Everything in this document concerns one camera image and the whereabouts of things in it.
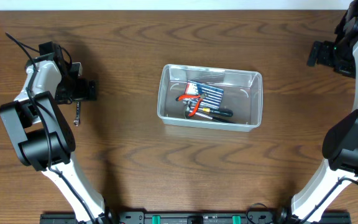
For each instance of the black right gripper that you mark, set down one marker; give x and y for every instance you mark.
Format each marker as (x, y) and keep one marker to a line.
(322, 58)

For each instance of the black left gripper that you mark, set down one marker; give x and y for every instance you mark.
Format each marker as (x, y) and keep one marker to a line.
(91, 90)

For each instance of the silver combination wrench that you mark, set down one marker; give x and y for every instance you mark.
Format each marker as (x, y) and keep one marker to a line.
(77, 120)

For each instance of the claw hammer black handle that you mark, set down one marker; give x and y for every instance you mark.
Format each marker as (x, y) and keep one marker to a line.
(211, 117)

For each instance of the orange handled pliers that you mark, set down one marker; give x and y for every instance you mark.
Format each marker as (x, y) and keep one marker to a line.
(189, 98)

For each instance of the yellow black screwdriver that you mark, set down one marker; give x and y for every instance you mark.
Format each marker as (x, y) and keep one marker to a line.
(224, 113)

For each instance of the precision screwdriver set case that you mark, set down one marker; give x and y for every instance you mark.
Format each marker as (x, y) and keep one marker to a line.
(214, 94)

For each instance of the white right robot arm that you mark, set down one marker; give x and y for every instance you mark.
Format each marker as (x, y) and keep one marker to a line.
(339, 167)

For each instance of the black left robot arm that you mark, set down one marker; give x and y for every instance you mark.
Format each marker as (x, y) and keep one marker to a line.
(41, 136)

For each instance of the clear plastic container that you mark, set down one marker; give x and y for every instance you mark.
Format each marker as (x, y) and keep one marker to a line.
(243, 95)

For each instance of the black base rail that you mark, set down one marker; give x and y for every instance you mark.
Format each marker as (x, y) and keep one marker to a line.
(258, 217)

